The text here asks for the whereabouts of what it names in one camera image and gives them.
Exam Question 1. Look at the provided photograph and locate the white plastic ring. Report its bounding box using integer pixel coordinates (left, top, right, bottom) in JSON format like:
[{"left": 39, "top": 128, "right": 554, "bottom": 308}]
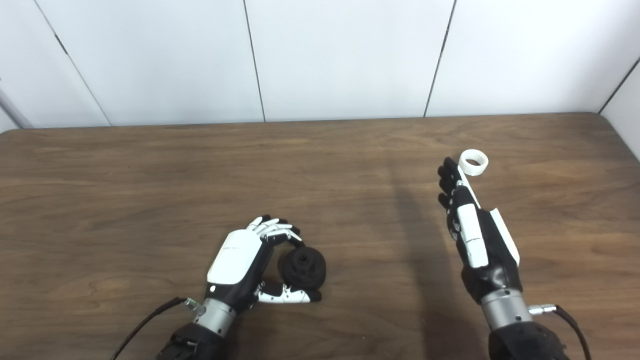
[{"left": 458, "top": 149, "right": 490, "bottom": 177}]

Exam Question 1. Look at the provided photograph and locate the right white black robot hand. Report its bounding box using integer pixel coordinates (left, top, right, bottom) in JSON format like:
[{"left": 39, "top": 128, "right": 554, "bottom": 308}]
[{"left": 437, "top": 157, "right": 523, "bottom": 305}]

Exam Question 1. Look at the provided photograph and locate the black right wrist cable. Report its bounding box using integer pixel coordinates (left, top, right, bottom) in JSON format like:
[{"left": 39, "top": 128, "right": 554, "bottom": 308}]
[{"left": 529, "top": 304, "right": 593, "bottom": 360}]

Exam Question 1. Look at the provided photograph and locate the round black plastic part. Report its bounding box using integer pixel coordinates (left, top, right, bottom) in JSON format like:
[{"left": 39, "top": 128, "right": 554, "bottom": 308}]
[{"left": 278, "top": 246, "right": 328, "bottom": 292}]

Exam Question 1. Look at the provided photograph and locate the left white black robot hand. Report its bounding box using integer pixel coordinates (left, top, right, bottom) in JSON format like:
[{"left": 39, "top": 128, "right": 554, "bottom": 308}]
[{"left": 206, "top": 215, "right": 323, "bottom": 316}]

